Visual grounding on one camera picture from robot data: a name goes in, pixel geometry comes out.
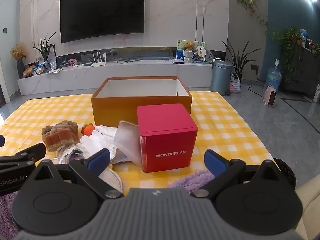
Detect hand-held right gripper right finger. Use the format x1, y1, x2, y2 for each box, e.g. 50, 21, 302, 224
191, 149, 294, 200

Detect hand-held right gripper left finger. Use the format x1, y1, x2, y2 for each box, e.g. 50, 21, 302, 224
32, 149, 124, 200

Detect white cloth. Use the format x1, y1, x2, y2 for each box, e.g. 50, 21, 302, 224
76, 125, 130, 164

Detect orange-brown sponge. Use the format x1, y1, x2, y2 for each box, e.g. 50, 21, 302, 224
44, 128, 78, 152

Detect silver crinkled cloth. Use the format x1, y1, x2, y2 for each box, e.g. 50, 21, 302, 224
54, 145, 85, 165

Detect pink white object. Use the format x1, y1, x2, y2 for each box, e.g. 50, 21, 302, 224
112, 120, 143, 167

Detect brown rope toy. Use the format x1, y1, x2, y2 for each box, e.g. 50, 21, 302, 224
41, 120, 78, 137

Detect orange cardboard box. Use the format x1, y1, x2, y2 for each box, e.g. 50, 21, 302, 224
91, 76, 193, 128

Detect white quilted pad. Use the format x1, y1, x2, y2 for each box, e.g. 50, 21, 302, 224
100, 165, 129, 197

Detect purple fluffy clothing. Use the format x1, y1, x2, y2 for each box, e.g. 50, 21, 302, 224
0, 169, 216, 235

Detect yellow checked tablecloth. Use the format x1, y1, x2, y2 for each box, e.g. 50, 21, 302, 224
0, 90, 280, 188

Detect dark textured object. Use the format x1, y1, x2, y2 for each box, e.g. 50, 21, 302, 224
272, 158, 297, 189

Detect golden round ornament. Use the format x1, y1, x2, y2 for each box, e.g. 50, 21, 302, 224
22, 65, 38, 78

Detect woven handbag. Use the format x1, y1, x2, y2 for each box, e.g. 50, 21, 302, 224
229, 73, 241, 94

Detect grey metal trash can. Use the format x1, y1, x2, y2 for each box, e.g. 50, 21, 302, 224
210, 60, 233, 96

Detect pink space heater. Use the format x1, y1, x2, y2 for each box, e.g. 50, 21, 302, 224
264, 85, 277, 107

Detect white marble television console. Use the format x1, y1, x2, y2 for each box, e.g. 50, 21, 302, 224
17, 61, 213, 96

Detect yellow dried flowers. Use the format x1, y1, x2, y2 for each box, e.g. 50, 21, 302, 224
10, 43, 27, 61

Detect white printed bag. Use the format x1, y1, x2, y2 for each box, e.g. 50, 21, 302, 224
47, 51, 57, 69

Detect white router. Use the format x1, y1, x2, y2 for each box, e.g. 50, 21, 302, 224
90, 51, 107, 67

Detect green plant in glass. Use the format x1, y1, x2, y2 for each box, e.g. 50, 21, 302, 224
32, 32, 57, 73

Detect blue water jug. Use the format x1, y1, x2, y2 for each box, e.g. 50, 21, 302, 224
265, 59, 282, 90

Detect long-leaf potted plant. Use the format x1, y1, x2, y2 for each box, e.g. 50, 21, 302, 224
222, 39, 262, 80

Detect white bear holder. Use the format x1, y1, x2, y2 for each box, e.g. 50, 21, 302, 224
183, 49, 195, 63

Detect beige sofa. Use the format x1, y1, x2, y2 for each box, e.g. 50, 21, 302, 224
295, 177, 320, 240

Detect white round fan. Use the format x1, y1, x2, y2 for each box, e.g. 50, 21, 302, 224
194, 45, 207, 62

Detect green picture board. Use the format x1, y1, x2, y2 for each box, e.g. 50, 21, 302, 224
177, 39, 206, 58

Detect dark cabinet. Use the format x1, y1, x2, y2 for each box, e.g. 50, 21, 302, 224
282, 46, 320, 103

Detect pothos plant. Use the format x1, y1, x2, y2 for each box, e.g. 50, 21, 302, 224
272, 26, 303, 83

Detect hanging vine plant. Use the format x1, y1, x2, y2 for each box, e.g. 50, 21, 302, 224
235, 0, 268, 33

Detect black power cable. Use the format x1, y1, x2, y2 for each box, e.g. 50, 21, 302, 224
247, 76, 267, 98

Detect black cables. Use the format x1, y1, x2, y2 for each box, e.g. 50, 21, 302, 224
114, 56, 143, 63

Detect black wall television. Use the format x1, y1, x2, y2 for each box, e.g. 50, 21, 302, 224
59, 0, 145, 44

